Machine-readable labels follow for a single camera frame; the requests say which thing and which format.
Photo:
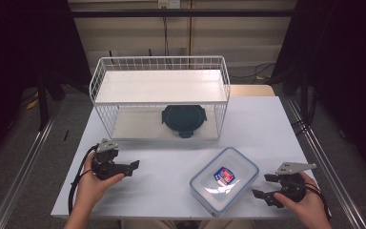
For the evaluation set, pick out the clear rectangular food container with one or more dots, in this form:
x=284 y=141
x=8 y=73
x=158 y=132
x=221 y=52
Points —
x=214 y=192

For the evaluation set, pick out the person's right hand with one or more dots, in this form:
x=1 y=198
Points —
x=309 y=205

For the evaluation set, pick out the person's left hand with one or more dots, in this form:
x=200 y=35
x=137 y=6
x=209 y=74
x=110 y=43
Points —
x=90 y=187

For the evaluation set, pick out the round dark teal food container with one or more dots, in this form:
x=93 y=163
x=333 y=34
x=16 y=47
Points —
x=184 y=119

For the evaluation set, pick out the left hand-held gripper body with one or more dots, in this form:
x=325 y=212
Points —
x=106 y=159

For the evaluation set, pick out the person's right leg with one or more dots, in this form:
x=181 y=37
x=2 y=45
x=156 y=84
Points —
x=225 y=225

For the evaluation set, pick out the person's leg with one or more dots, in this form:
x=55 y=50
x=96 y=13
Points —
x=225 y=225
x=149 y=225

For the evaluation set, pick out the small black pen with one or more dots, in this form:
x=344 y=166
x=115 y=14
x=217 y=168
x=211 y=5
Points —
x=65 y=135

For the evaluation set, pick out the aluminium floor rail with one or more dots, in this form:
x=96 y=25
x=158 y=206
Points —
x=22 y=171
x=327 y=171

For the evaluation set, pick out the wooden table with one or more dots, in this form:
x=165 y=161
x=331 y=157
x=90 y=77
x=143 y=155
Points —
x=251 y=90

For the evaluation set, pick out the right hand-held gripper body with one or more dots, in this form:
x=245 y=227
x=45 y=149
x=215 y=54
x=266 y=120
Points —
x=292 y=186

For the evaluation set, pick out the white wall power outlet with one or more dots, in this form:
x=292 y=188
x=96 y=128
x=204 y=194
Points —
x=169 y=3

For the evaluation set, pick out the black curtain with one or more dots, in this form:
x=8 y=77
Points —
x=19 y=47
x=346 y=63

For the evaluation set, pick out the black horizontal bar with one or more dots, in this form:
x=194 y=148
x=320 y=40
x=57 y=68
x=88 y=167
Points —
x=184 y=13

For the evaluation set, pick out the person's left leg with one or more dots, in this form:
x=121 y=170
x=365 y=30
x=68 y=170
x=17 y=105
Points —
x=149 y=225

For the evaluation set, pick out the black metal stand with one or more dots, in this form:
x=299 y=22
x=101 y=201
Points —
x=43 y=105
x=304 y=95

